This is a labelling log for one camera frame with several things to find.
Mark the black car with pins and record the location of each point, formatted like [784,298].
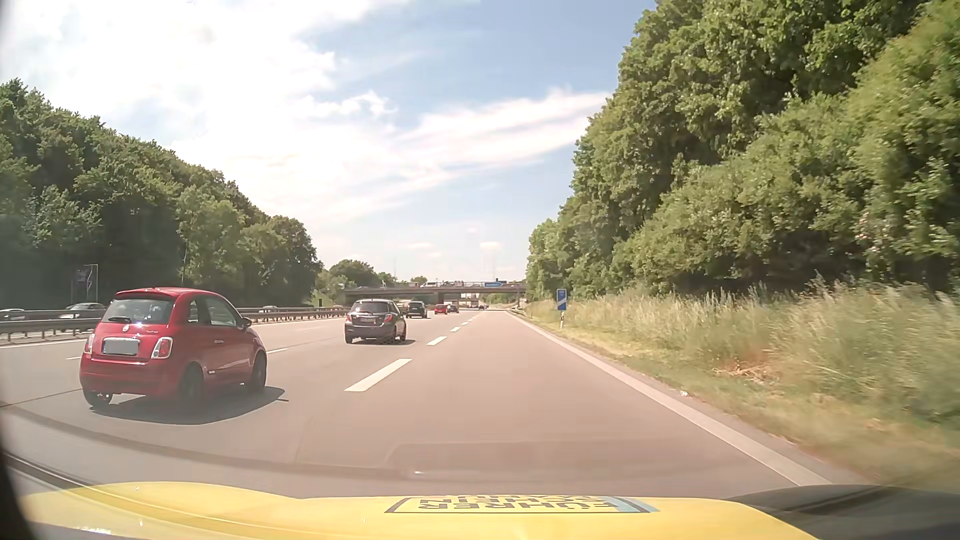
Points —
[416,309]

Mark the blue road sign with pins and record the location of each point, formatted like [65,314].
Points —
[561,300]

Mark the dark grey car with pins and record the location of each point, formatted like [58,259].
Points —
[373,321]

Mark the grey asphalt road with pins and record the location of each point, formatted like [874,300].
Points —
[487,405]

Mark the wood of green trees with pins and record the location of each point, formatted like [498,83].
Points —
[750,150]
[112,217]

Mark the car's own bonnet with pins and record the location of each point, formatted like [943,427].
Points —
[300,514]

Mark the red small car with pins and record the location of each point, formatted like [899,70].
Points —
[169,345]

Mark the grass verge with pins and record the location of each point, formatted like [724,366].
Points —
[787,367]

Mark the large sign board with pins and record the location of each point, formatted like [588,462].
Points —
[85,283]

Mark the silver car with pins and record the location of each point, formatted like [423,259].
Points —
[82,308]

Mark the metal guard rail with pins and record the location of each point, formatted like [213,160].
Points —
[285,314]

